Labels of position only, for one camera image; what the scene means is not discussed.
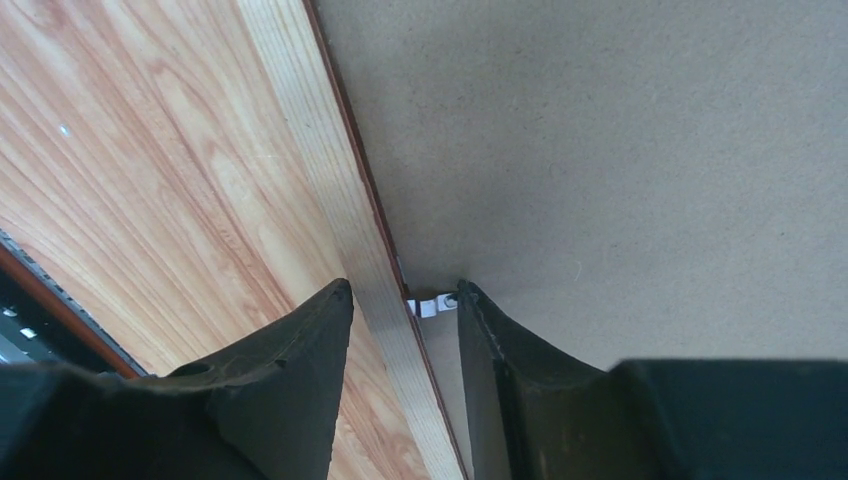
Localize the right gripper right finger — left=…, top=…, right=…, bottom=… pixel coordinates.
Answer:
left=457, top=280, right=847, bottom=479

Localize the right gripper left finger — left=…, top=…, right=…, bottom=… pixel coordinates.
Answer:
left=1, top=278, right=354, bottom=479

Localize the brown cardboard backing sheet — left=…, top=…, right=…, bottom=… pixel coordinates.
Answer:
left=311, top=0, right=848, bottom=480

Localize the wooden picture frame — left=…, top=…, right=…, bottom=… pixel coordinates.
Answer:
left=240, top=1, right=468, bottom=479

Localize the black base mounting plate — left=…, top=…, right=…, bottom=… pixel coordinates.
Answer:
left=1, top=231, right=147, bottom=378

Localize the metal frame retaining clip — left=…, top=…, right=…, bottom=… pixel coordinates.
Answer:
left=406, top=292, right=458, bottom=319

